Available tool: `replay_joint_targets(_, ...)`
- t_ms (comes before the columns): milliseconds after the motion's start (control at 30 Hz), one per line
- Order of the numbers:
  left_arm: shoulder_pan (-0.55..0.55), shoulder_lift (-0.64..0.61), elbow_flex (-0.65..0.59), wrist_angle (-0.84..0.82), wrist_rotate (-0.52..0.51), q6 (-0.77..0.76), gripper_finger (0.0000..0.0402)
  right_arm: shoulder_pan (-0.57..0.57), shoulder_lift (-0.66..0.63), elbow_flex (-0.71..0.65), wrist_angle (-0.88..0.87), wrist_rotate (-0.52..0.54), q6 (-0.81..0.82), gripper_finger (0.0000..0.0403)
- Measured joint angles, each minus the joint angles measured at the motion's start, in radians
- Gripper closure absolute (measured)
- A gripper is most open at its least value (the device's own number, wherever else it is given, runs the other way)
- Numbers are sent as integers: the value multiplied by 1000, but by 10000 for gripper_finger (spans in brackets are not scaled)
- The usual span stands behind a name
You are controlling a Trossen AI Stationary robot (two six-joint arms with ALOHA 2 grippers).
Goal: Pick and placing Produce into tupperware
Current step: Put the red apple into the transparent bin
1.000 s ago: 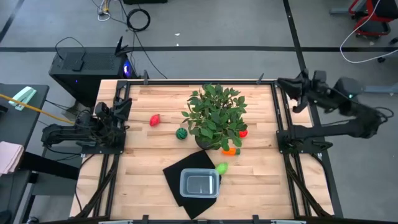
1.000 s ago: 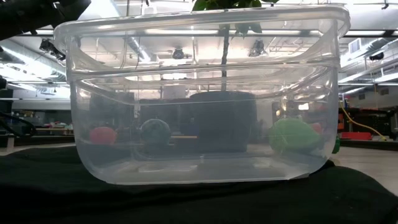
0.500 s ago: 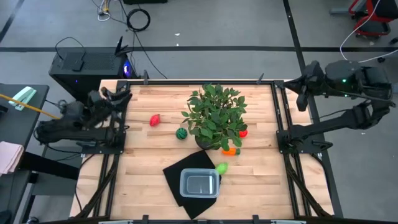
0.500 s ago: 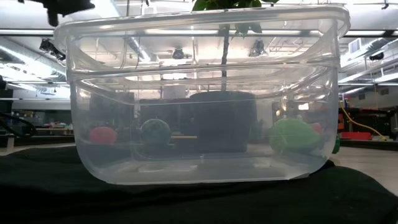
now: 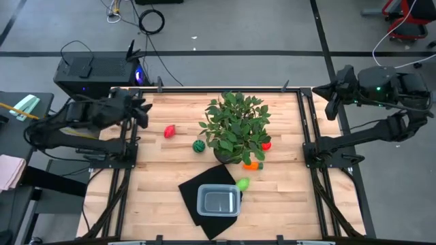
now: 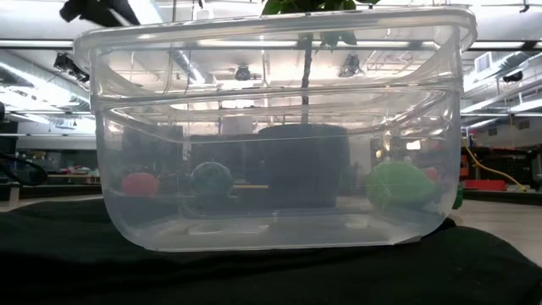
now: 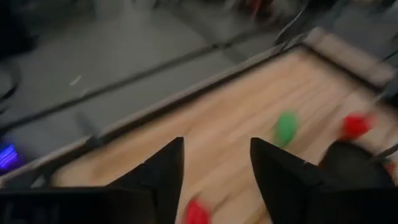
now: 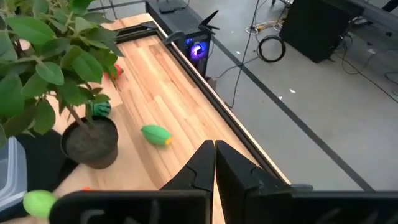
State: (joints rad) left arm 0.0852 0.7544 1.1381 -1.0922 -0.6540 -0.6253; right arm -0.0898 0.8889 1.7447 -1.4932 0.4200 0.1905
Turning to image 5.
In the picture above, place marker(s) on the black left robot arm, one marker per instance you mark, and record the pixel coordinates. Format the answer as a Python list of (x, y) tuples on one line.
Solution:
[(85, 141)]

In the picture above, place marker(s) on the black box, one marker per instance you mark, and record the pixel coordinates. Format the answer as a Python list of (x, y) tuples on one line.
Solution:
[(158, 1)]

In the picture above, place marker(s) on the red toy tomato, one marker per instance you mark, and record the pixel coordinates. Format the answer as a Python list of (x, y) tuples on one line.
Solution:
[(267, 146)]

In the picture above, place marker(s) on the black cloth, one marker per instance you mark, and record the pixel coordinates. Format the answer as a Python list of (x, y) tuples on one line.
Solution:
[(190, 197)]

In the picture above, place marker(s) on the clear plastic tupperware container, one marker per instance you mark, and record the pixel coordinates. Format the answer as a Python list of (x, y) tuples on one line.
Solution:
[(218, 203)]

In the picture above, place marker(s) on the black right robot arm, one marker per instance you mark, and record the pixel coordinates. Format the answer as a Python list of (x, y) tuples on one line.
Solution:
[(381, 131)]

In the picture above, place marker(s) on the small black device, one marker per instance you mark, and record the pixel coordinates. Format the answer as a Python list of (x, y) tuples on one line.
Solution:
[(85, 71)]

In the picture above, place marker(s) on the yellow pencil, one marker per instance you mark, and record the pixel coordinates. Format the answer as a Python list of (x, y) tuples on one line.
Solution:
[(5, 105)]

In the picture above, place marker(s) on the green potted plant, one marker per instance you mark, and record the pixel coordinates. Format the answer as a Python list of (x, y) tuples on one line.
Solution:
[(235, 126)]

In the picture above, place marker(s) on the pink cloth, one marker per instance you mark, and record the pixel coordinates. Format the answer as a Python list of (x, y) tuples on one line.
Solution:
[(10, 171)]

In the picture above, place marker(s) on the black side desk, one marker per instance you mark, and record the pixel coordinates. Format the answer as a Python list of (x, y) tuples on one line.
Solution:
[(10, 139)]

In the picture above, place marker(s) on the mint green stapler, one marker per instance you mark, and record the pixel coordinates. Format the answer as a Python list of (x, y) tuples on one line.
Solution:
[(25, 105)]

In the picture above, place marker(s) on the black aluminium table frame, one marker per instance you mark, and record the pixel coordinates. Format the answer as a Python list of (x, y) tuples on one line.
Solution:
[(204, 90)]

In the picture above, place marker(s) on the orange toy carrot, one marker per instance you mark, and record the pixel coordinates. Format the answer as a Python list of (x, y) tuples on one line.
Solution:
[(251, 166)]

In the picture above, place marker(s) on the red and black chair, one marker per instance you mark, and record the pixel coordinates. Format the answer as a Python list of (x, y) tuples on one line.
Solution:
[(407, 32)]

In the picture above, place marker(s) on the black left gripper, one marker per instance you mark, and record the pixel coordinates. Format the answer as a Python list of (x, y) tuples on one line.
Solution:
[(124, 109)]

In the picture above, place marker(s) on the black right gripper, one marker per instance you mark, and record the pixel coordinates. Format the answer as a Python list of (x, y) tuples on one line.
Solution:
[(344, 85)]

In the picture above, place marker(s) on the red toy strawberry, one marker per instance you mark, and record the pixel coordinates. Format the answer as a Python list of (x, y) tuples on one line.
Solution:
[(169, 131)]

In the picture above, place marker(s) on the black wifi antenna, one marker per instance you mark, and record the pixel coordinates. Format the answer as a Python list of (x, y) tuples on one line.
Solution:
[(131, 51)]

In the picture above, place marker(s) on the green striped toy watermelon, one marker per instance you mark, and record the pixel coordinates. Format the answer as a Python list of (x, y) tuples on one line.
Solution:
[(199, 146)]

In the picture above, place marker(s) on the lime green toy melon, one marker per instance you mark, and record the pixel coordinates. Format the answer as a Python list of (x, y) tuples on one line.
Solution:
[(243, 184)]

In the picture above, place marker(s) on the black computer tower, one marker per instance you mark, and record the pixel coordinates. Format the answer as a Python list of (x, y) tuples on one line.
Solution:
[(102, 76)]

